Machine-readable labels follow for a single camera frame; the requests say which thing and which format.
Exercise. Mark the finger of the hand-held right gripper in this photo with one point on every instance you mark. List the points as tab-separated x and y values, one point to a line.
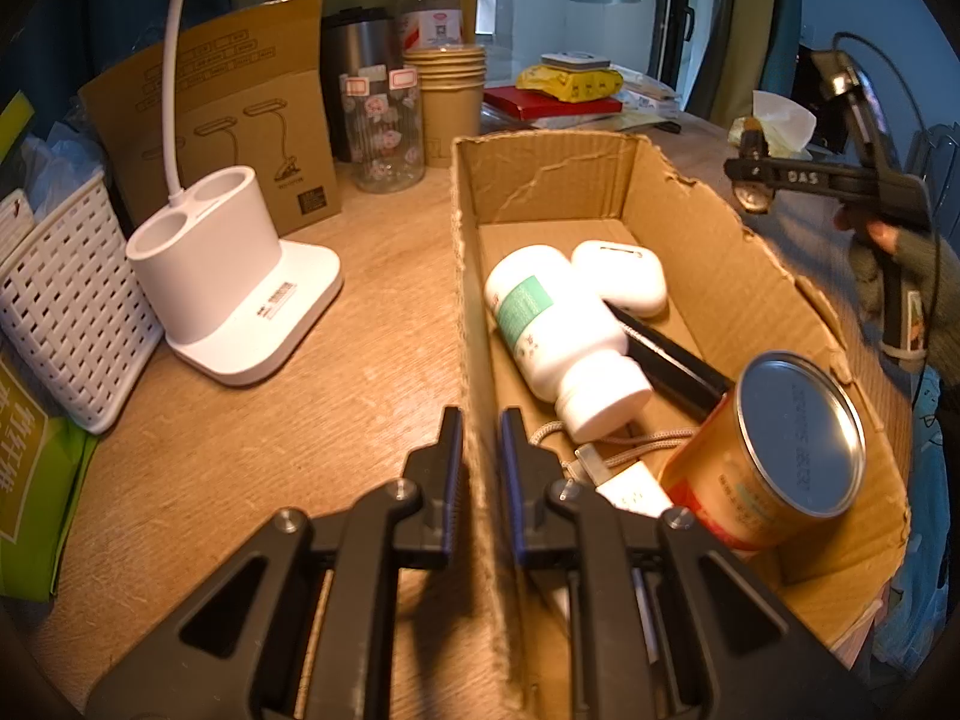
754	172

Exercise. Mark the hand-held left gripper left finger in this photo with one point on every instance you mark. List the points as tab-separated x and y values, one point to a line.
452	499

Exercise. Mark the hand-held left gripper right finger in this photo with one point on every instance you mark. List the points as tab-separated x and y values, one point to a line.
510	499

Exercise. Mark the brown cardboard box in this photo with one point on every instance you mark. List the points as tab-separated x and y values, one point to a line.
712	262

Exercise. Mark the white plug charger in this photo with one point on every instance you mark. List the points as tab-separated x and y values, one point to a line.
637	491

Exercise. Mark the white earbuds case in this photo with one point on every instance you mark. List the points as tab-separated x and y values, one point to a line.
622	277

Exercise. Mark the white pill bottle green label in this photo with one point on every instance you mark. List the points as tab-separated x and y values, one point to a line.
555	330

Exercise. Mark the black slim tool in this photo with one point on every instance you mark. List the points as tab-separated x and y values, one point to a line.
667	360

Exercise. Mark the red and gold tin can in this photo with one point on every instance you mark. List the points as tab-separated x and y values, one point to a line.
720	480

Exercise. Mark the person's right hand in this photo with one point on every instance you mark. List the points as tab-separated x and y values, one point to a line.
941	300

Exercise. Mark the white tissue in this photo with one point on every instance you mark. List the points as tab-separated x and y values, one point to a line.
784	116

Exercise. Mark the white paper carton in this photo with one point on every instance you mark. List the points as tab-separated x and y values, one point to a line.
649	96

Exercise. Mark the olive curtain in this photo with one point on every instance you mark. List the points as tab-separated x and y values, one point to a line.
750	22

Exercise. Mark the yellow snack packet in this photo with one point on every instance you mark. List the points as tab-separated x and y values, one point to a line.
574	82

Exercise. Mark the small white grey box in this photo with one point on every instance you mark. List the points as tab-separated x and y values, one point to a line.
576	60

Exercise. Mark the red book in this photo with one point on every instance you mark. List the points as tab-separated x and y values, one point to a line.
525	101

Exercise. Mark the white gooseneck desk lamp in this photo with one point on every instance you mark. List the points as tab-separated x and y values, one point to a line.
247	315

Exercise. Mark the stack of brown paper cups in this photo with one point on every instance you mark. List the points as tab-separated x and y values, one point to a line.
451	116

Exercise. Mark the blue printed bedding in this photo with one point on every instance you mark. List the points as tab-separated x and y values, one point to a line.
922	540

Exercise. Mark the clear plastic water bottle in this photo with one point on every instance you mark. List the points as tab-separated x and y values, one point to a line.
429	15

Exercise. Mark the floral ribbed glass cup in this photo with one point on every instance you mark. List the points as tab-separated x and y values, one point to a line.
382	135

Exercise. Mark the steel thermos black lid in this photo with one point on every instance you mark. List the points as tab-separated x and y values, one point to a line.
356	45

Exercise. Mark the green printed packet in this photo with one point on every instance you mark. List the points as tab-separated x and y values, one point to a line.
30	510

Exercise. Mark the white woven plastic basket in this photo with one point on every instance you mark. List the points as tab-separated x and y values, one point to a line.
67	300

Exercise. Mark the brown cardboard lamp packaging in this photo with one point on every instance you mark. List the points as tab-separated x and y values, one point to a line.
225	90

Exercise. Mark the clear plastic bag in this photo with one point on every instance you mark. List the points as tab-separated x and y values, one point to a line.
60	165

